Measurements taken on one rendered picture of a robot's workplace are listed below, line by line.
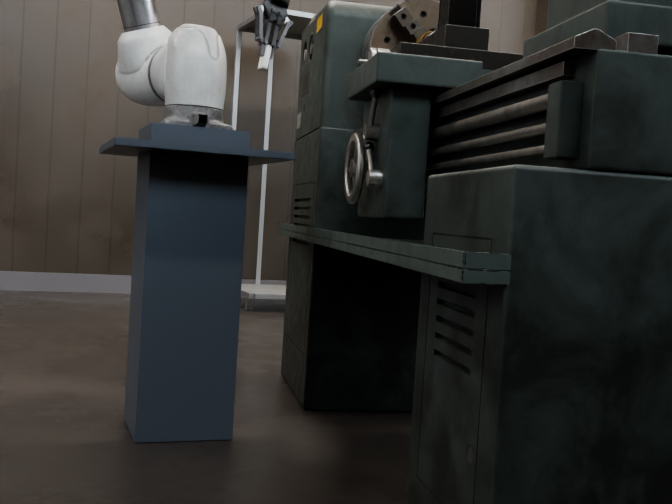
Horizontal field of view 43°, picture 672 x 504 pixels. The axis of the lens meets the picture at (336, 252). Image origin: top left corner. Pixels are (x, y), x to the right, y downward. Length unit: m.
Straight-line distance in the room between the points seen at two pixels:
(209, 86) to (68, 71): 3.64
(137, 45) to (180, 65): 0.19
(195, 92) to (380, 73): 0.68
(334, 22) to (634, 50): 1.55
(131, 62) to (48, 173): 3.42
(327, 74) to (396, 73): 0.93
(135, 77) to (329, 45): 0.60
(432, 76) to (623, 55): 0.60
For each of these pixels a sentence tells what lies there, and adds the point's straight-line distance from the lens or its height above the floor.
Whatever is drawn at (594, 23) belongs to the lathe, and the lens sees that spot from 1.31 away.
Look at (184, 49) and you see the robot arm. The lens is 2.28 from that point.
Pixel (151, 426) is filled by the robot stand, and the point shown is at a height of 0.04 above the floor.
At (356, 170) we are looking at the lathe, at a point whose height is 0.70.
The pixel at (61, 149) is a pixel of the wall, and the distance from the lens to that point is 5.82.
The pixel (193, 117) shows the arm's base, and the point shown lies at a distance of 2.24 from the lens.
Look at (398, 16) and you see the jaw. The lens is 2.51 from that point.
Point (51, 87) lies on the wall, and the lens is 5.85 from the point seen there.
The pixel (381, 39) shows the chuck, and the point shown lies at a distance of 2.52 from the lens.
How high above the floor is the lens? 0.60
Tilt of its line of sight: 2 degrees down
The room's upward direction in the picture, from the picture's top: 4 degrees clockwise
